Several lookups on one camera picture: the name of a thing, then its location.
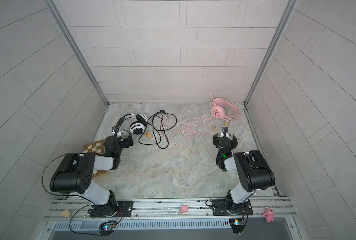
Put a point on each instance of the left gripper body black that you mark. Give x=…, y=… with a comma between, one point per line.
x=123, y=140

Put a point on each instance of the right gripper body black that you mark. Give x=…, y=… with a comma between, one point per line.
x=224, y=141

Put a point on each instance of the black white headphones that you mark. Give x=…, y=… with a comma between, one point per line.
x=137, y=128

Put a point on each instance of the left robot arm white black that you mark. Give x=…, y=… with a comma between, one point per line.
x=74, y=176

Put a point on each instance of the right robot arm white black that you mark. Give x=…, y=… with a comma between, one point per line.
x=253, y=173

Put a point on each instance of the pink headphones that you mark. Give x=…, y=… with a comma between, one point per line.
x=218, y=106

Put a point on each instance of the small wooden block centre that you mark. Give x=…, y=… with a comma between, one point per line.
x=148, y=135

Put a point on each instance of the wooden chessboard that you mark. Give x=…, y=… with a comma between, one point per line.
x=96, y=147

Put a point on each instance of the pink pig toy centre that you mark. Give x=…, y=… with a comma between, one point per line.
x=183, y=209

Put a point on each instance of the pink pig toy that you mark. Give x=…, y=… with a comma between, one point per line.
x=183, y=209
x=268, y=215

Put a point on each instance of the right circuit board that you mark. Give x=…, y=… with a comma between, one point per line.
x=237, y=225

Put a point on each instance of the circuit board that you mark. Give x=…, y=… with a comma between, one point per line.
x=237, y=225
x=108, y=226

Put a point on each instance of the pink pig toy right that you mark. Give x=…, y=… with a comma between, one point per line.
x=268, y=215

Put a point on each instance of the left circuit board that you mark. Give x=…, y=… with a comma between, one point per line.
x=108, y=226

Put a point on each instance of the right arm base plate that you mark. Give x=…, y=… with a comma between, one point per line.
x=227, y=207

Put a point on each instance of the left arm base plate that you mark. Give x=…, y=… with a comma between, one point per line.
x=112, y=209

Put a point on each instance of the aluminium rail frame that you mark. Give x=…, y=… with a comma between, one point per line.
x=169, y=208

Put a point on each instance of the beige wooden piece on rail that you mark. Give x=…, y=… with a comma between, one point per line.
x=66, y=214

